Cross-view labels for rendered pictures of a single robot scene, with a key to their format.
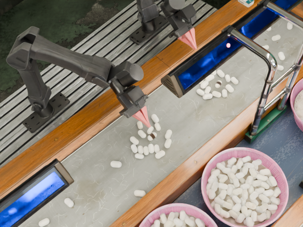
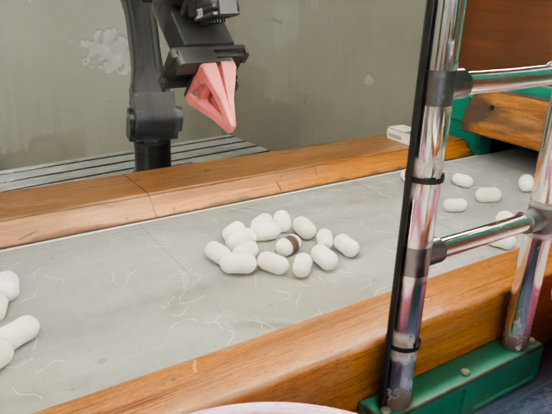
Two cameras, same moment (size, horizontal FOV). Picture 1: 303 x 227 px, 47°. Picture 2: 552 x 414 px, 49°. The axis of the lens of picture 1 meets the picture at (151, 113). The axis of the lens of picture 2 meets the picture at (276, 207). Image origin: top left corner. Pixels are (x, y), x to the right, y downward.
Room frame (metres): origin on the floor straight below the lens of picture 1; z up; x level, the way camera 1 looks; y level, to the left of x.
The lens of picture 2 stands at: (0.16, -0.22, 1.03)
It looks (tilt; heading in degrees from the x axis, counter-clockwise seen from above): 21 degrees down; 357
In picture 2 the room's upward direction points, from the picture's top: 2 degrees clockwise
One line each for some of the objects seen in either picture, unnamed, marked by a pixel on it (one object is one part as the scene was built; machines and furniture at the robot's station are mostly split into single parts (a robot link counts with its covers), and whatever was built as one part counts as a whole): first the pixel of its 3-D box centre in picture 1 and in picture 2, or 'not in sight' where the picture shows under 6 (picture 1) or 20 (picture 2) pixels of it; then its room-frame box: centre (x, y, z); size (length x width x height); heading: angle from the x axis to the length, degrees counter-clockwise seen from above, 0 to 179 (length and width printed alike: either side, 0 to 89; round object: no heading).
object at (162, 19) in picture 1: (148, 23); (153, 159); (1.18, -0.06, 0.71); 0.20 x 0.07 x 0.08; 126
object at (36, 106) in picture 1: (39, 98); not in sight; (0.83, 0.41, 0.77); 0.09 x 0.06 x 0.06; 160
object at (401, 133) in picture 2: (245, 0); (407, 135); (1.13, -0.49, 0.78); 0.06 x 0.04 x 0.02; 31
